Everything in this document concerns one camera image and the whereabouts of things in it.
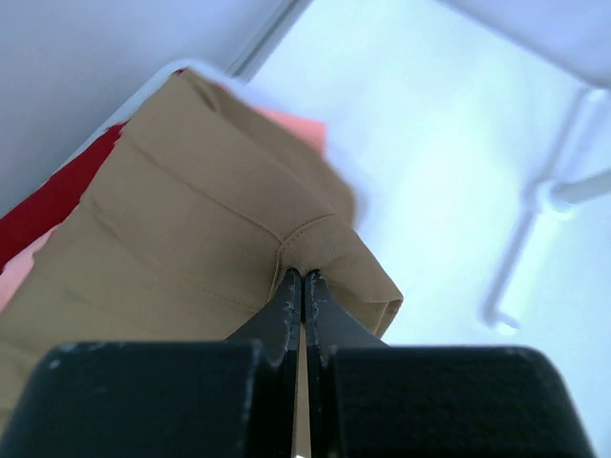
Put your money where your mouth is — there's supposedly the pink folded garment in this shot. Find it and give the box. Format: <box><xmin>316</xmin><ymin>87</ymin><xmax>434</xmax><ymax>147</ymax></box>
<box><xmin>1</xmin><ymin>71</ymin><xmax>353</xmax><ymax>335</ymax></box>

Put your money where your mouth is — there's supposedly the tan brown skirt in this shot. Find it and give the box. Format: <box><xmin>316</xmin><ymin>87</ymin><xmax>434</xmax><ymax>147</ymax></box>
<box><xmin>1</xmin><ymin>70</ymin><xmax>403</xmax><ymax>420</ymax></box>

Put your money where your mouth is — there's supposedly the red folded garment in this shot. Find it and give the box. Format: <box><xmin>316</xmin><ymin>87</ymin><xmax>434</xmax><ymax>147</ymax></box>
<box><xmin>0</xmin><ymin>69</ymin><xmax>187</xmax><ymax>276</ymax></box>

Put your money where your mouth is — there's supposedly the white clothes rack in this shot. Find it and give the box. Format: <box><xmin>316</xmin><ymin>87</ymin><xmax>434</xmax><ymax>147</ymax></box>
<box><xmin>248</xmin><ymin>1</ymin><xmax>581</xmax><ymax>340</ymax></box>

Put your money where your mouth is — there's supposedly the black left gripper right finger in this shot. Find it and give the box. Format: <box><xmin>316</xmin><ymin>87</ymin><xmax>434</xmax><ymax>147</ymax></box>
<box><xmin>303</xmin><ymin>271</ymin><xmax>594</xmax><ymax>457</ymax></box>

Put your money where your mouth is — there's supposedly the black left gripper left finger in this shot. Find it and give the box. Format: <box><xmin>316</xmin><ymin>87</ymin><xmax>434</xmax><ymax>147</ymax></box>
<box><xmin>1</xmin><ymin>269</ymin><xmax>303</xmax><ymax>457</ymax></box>

